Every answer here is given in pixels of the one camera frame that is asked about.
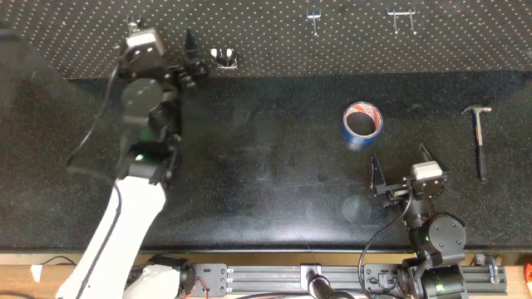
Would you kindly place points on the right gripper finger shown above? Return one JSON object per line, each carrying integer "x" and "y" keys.
{"x": 377, "y": 172}
{"x": 425, "y": 153}

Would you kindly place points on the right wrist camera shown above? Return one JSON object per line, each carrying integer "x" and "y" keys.
{"x": 426, "y": 170}

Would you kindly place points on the red object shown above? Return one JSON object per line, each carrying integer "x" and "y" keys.
{"x": 528, "y": 277}

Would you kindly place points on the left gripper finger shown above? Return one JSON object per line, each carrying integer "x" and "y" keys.
{"x": 191, "y": 45}

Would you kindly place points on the hammer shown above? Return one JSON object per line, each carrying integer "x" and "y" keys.
{"x": 479, "y": 139}

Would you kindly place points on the black pegboard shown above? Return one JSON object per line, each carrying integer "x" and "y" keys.
{"x": 270, "y": 41}

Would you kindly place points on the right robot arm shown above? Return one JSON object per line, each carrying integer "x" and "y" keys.
{"x": 438, "y": 245}

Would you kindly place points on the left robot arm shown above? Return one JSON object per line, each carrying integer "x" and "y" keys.
{"x": 124, "y": 216}

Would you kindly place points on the roll of blue tape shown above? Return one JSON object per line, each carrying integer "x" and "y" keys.
{"x": 362, "y": 124}

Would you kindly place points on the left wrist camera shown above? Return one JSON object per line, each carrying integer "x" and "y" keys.
{"x": 142, "y": 45}

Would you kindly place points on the mounting rail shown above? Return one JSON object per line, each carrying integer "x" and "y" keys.
{"x": 332, "y": 278}

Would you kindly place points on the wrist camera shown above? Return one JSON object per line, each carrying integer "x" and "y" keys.
{"x": 426, "y": 170}
{"x": 142, "y": 45}

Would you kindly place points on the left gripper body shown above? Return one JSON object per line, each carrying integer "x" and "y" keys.
{"x": 193, "y": 71}

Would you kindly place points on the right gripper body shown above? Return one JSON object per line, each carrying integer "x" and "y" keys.
{"x": 430, "y": 188}

